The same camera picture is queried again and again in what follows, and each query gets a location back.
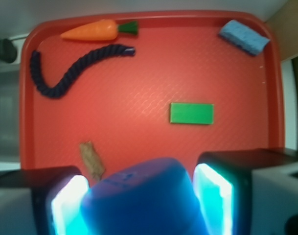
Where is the brown wood piece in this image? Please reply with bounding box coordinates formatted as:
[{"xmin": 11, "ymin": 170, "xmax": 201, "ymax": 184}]
[{"xmin": 79, "ymin": 141, "xmax": 105, "ymax": 182}]

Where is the orange toy carrot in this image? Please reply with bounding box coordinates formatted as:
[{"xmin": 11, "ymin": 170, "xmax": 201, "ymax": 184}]
[{"xmin": 60, "ymin": 19, "xmax": 138, "ymax": 41}]

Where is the red plastic tray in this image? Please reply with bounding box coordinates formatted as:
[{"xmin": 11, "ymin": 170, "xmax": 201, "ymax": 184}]
[{"xmin": 20, "ymin": 11, "xmax": 285, "ymax": 175}]

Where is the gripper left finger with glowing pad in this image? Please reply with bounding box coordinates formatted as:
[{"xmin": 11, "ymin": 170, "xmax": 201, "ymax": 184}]
[{"xmin": 0, "ymin": 166, "xmax": 89, "ymax": 235}]

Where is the green rectangular block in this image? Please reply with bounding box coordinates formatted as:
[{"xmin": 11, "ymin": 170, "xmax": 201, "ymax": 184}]
[{"xmin": 170, "ymin": 102, "xmax": 214, "ymax": 125}]

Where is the blue sponge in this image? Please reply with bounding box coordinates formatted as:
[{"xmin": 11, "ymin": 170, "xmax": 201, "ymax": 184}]
[{"xmin": 219, "ymin": 20, "xmax": 270, "ymax": 56}]

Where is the grey faucet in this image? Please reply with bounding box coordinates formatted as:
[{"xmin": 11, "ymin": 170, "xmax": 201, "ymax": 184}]
[{"xmin": 0, "ymin": 38, "xmax": 18, "ymax": 64}]

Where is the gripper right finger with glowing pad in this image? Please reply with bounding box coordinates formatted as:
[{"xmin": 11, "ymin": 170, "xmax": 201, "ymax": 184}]
[{"xmin": 192, "ymin": 148, "xmax": 298, "ymax": 235}]

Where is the blue plastic bottle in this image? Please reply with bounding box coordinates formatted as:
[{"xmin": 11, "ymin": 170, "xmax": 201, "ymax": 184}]
[{"xmin": 81, "ymin": 157, "xmax": 208, "ymax": 235}]

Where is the navy blue rope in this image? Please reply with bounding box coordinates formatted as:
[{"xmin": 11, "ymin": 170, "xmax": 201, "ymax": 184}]
[{"xmin": 30, "ymin": 44, "xmax": 137, "ymax": 99}]

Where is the grey sink basin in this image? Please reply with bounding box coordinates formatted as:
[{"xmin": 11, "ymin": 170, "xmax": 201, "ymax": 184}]
[{"xmin": 0, "ymin": 65, "xmax": 20, "ymax": 163}]

